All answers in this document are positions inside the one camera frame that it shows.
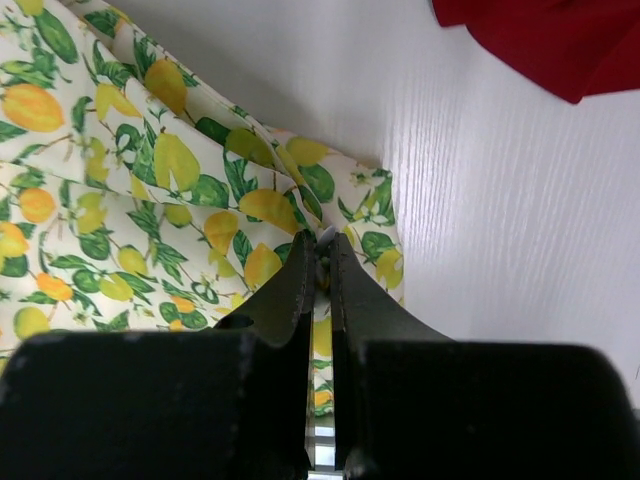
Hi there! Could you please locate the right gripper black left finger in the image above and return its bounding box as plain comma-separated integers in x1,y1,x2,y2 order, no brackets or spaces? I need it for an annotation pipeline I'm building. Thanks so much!
1,233,315,479

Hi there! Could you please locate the red garment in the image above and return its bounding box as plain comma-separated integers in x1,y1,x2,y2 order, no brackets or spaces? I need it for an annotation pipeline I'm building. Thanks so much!
432,1,639,104

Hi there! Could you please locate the lemon print skirt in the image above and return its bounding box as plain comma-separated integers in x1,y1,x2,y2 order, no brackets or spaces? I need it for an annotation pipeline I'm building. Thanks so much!
0,0,406,419

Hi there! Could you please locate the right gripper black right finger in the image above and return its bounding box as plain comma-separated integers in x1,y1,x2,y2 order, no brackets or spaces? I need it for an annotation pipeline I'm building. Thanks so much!
330,234,639,479

